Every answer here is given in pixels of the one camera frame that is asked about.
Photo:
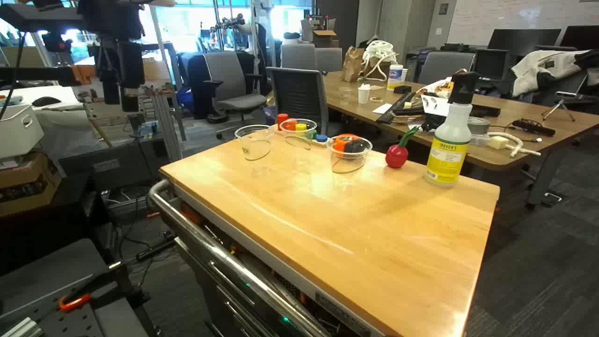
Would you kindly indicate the green block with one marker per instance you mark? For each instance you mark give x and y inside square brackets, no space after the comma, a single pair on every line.
[311,134]

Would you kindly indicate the long wooden conference table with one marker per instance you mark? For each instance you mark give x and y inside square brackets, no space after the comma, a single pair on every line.
[514,112]

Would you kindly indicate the white storage bin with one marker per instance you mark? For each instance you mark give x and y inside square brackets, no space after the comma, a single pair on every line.
[18,130]

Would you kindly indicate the white jacket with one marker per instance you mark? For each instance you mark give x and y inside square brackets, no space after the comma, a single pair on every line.
[543,65]

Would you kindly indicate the open cardboard box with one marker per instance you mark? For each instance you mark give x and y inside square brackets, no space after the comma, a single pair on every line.
[28,187]

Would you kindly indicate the orange block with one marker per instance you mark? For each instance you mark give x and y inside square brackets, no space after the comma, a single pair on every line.
[290,125]

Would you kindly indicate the whiteboard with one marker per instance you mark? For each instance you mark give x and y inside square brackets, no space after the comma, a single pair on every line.
[505,18]

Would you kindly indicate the orange and black toy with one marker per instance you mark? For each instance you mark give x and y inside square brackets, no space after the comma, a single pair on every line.
[351,144]

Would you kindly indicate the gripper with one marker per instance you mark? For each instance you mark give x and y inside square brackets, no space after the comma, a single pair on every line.
[112,18]

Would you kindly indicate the aluminium frame post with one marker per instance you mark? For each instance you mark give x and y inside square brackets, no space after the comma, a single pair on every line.
[166,124]

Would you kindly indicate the pale yellow sponge block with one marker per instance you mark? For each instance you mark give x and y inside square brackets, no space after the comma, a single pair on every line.
[497,142]

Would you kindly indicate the row of grey chairs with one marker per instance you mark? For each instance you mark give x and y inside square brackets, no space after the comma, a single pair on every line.
[309,58]

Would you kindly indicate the red cylinder block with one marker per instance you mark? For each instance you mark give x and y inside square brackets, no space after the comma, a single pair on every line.
[281,119]

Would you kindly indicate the black mesh office chair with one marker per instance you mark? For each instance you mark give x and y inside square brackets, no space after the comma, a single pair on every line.
[299,96]

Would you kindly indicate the black computer mouse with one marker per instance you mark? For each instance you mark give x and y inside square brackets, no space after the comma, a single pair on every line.
[46,101]

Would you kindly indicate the black power strip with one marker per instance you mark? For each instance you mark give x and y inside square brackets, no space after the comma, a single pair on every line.
[533,127]

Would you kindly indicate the white paper cup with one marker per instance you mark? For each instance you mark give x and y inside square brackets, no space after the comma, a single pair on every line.
[363,94]

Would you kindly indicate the grey office chair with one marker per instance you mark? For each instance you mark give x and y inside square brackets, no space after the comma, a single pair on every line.
[444,65]
[229,79]

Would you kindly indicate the red toy radish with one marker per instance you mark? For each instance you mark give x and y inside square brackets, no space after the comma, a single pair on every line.
[397,155]

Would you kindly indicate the roll of clear tape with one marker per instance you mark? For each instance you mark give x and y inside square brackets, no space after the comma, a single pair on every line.
[376,99]

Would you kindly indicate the brown paper bag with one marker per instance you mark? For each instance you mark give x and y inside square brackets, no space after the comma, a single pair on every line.
[352,65]

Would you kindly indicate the small tabletop tripod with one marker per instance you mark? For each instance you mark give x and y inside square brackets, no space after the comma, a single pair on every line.
[564,100]

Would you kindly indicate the orange clamp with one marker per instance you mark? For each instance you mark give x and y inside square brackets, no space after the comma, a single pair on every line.
[74,303]

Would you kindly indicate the white wipes canister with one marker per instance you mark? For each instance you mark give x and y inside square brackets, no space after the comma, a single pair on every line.
[395,77]

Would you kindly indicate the white yellow spray bottle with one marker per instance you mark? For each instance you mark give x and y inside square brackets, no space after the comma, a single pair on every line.
[449,150]

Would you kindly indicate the row of black monitors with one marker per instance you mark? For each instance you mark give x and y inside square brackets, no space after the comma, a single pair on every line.
[524,40]

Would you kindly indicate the blue round block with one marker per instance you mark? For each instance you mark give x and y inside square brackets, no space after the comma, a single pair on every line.
[321,138]

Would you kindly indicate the clear plastic cup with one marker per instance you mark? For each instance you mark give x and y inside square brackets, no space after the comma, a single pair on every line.
[348,161]
[299,133]
[255,140]

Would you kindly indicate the wooden top tool cart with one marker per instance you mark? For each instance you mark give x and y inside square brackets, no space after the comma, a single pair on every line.
[337,234]

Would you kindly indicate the black laptop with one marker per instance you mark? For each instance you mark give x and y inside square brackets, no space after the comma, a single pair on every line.
[491,64]

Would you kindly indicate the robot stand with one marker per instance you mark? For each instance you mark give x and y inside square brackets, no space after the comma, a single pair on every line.
[51,276]

